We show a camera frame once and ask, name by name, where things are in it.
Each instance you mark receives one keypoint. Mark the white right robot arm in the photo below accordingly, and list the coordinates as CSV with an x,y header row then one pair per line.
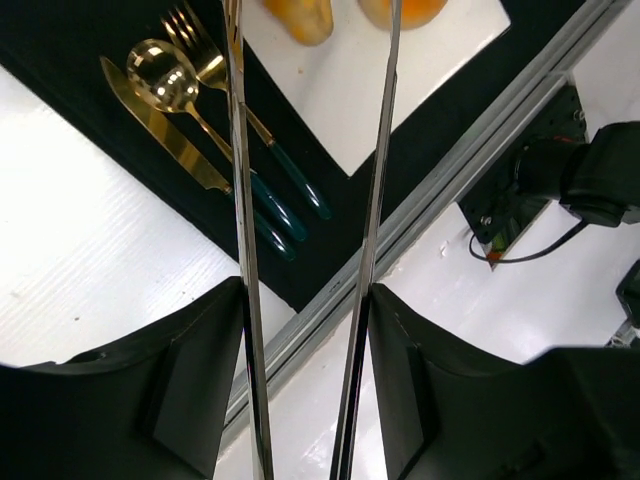
x,y
597,182

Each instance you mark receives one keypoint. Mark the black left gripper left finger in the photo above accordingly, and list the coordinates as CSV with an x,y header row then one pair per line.
x,y
150,405

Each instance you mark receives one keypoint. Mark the oblong bread loaf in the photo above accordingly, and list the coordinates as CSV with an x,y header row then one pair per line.
x,y
308,22

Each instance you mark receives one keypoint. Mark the white square plate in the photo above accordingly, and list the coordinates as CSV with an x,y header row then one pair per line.
x,y
336,88

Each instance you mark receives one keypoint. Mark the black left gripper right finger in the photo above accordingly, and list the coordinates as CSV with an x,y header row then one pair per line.
x,y
450,410

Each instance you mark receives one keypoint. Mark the aluminium rail front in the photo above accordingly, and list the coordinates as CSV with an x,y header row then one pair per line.
x,y
476,149

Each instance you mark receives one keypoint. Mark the orange ring donut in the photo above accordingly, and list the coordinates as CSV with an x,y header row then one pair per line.
x,y
414,13

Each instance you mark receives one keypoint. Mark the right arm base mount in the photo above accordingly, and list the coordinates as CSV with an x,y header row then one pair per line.
x,y
494,210

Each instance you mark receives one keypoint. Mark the gold fork teal handle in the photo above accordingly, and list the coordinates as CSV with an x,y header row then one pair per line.
x,y
187,33

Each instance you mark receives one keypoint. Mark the gold spoon teal handle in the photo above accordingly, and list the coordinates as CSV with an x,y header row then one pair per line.
x,y
165,79

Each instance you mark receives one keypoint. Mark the gold knife teal handle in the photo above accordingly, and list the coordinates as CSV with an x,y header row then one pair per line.
x,y
184,152

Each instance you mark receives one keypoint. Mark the black scalloped placemat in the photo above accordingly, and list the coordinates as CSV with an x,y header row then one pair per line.
x,y
54,48

